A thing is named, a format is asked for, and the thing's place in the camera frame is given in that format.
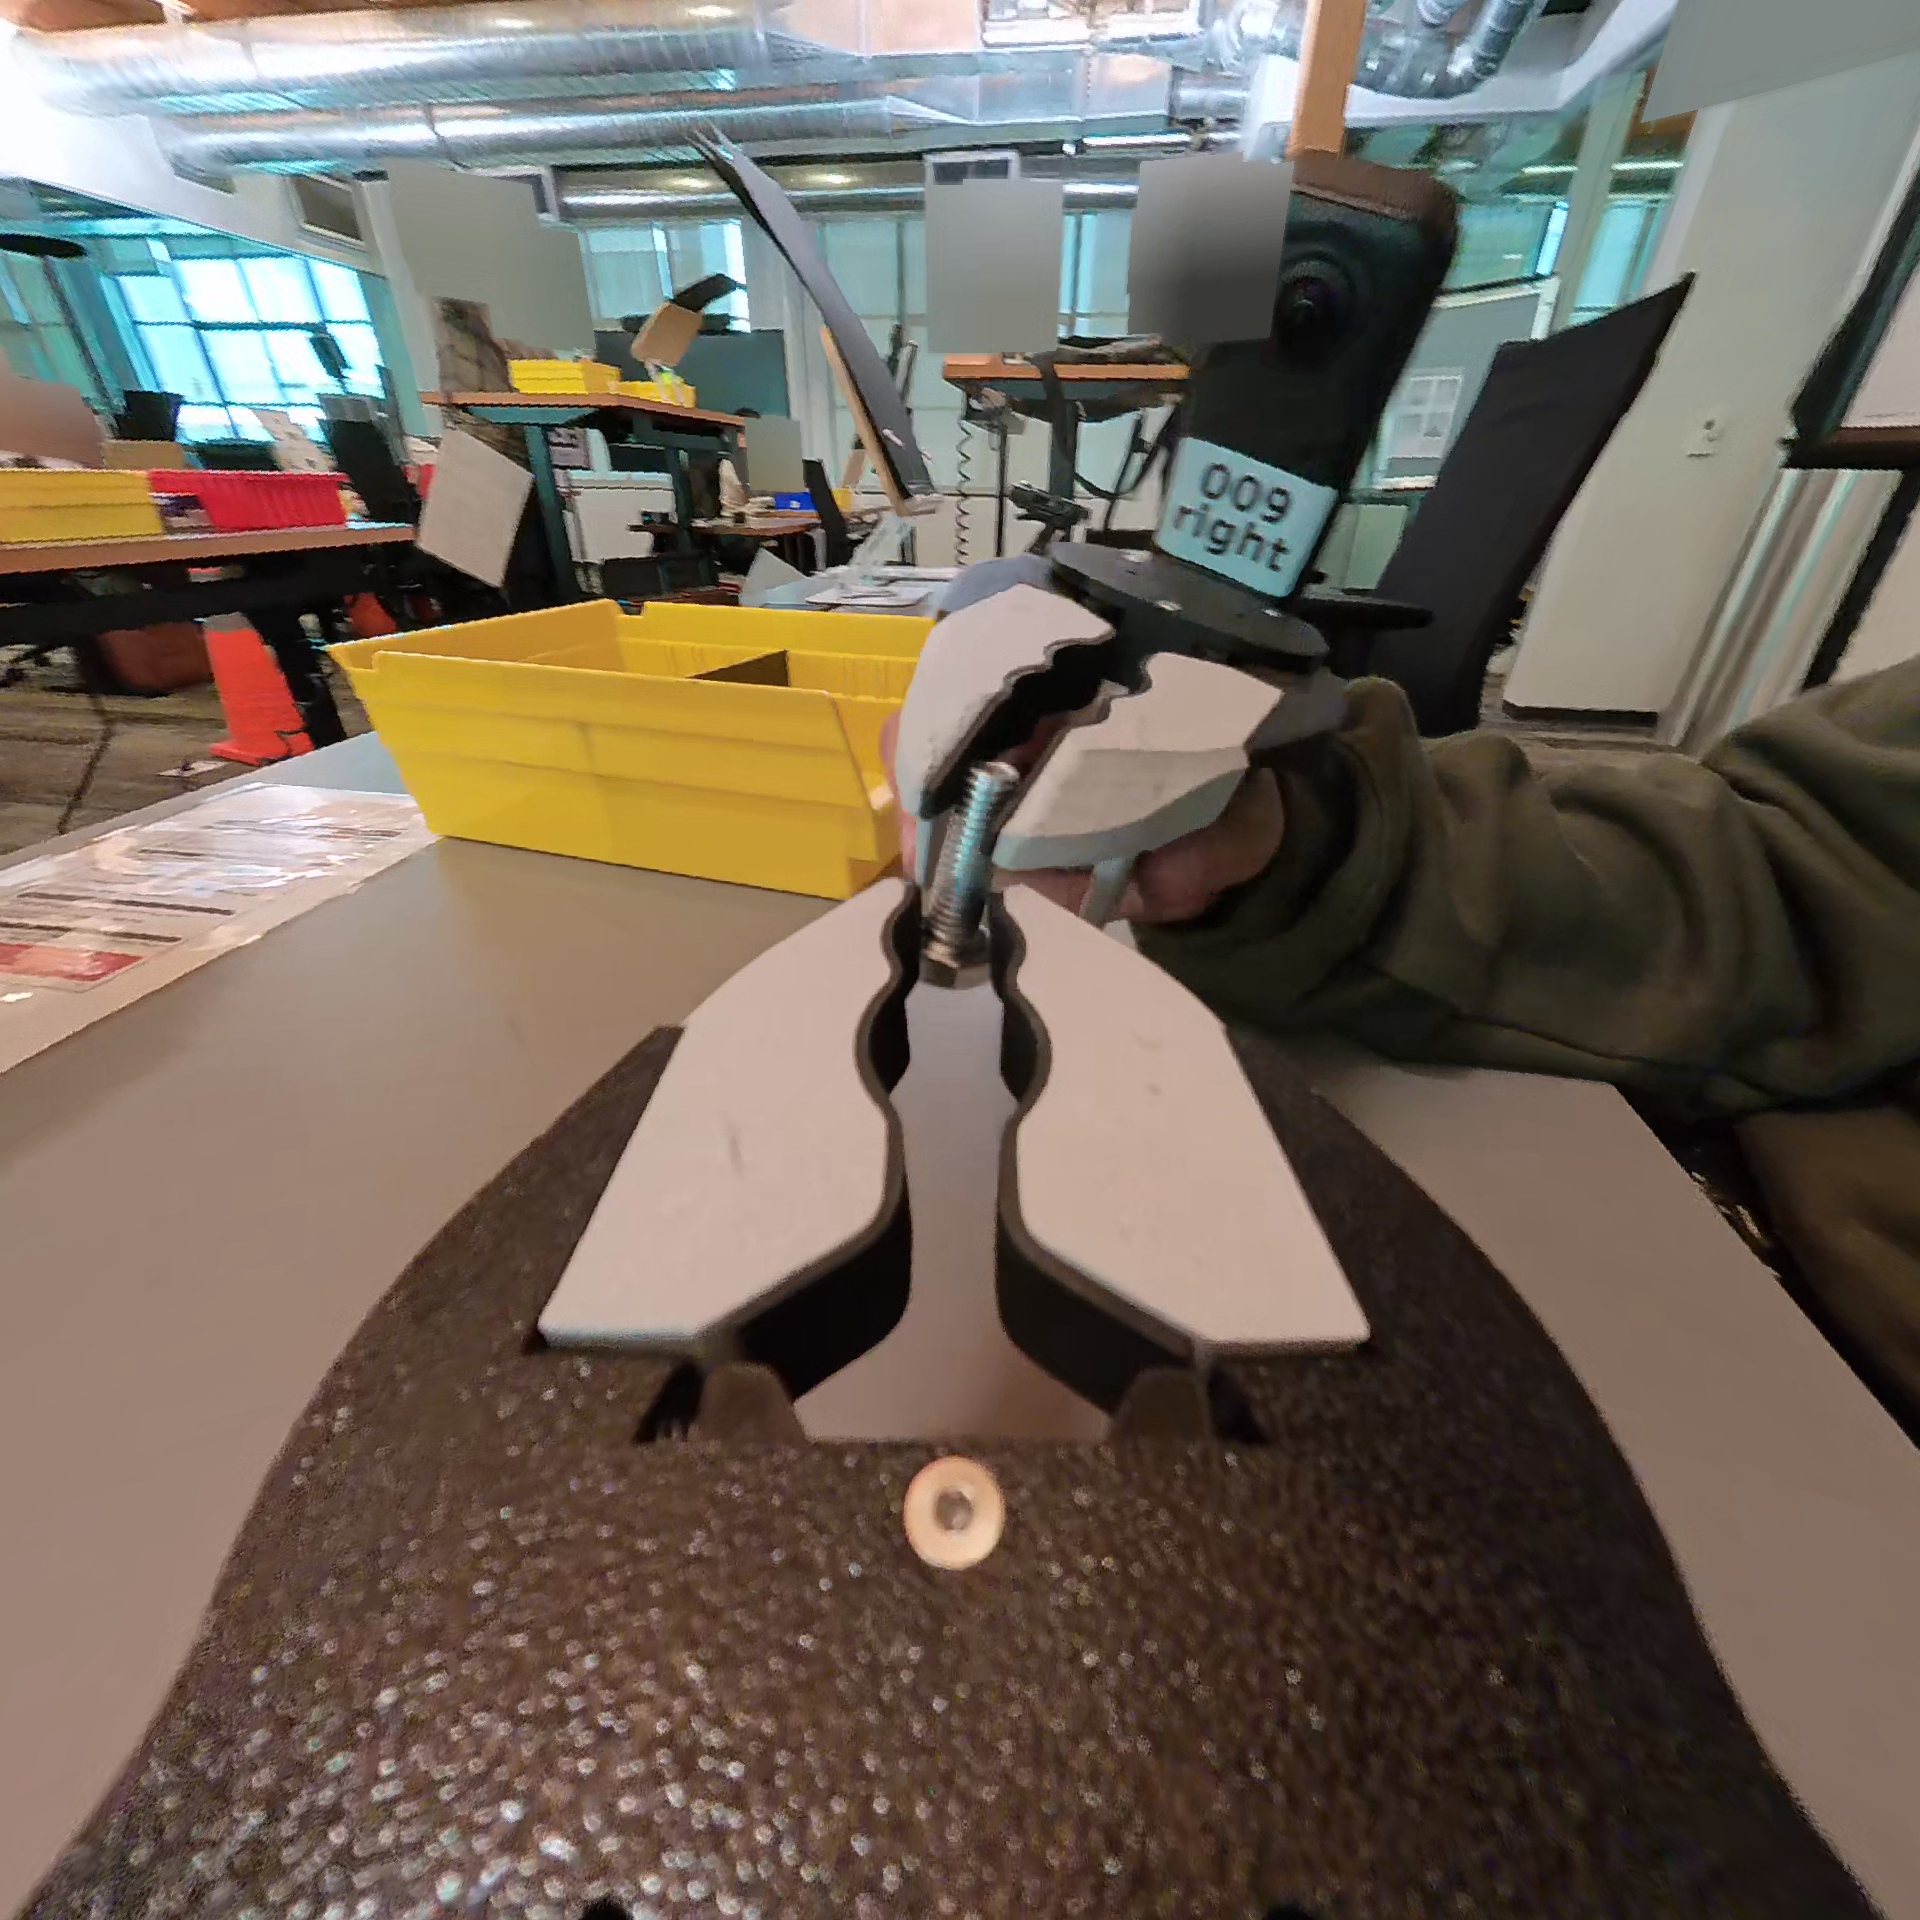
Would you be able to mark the person's right hand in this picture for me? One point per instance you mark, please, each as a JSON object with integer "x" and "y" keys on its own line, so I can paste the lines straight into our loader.
{"x": 1221, "y": 855}

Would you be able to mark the black office chair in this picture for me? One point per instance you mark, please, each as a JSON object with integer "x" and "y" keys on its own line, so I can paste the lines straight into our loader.
{"x": 1499, "y": 481}

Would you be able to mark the green leg standing desk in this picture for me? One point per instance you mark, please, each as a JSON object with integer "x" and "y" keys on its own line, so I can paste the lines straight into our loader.
{"x": 597, "y": 404}

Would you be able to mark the wooden top workbench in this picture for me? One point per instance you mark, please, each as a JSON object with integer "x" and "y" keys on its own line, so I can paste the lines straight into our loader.
{"x": 193, "y": 542}

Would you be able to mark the person's right forearm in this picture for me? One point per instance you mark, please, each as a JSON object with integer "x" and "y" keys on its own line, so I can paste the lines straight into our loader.
{"x": 1499, "y": 899}

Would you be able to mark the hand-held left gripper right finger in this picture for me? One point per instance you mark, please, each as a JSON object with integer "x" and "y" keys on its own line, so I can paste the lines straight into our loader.
{"x": 1186, "y": 1187}

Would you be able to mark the grey desk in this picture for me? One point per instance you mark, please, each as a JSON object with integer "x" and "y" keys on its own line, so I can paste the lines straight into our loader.
{"x": 301, "y": 1198}

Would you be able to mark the red label laminated sheet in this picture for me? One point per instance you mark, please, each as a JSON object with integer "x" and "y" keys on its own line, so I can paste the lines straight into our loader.
{"x": 152, "y": 914}

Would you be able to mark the small yellow parts bin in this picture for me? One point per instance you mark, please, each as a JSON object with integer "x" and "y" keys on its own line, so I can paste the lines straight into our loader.
{"x": 75, "y": 508}
{"x": 563, "y": 376}

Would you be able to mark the large yellow storage bin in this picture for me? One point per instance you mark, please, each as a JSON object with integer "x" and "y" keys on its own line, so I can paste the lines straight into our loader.
{"x": 597, "y": 781}

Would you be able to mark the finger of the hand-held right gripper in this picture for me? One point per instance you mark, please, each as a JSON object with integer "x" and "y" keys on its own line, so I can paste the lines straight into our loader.
{"x": 1141, "y": 766}
{"x": 974, "y": 644}

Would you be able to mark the orange traffic cone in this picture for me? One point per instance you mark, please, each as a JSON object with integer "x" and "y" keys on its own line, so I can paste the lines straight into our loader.
{"x": 262, "y": 706}

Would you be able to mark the black bin divider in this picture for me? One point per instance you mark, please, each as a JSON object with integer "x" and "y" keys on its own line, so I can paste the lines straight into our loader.
{"x": 750, "y": 671}

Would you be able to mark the grey notice board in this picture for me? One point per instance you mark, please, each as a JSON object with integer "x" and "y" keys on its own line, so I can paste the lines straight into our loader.
{"x": 1472, "y": 317}

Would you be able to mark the red parts bin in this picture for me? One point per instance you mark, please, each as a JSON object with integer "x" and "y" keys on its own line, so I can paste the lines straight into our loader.
{"x": 248, "y": 501}

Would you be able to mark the dark faced document stand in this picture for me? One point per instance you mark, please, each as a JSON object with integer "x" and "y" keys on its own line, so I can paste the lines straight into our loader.
{"x": 889, "y": 436}

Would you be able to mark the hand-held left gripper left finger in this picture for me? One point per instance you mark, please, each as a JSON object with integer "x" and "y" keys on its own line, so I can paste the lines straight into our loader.
{"x": 735, "y": 1153}

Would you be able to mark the silver bolt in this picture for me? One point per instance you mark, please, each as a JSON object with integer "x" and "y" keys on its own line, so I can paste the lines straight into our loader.
{"x": 969, "y": 855}

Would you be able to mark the wooden top standing desk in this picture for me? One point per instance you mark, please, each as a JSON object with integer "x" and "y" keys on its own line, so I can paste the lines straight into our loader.
{"x": 1050, "y": 363}

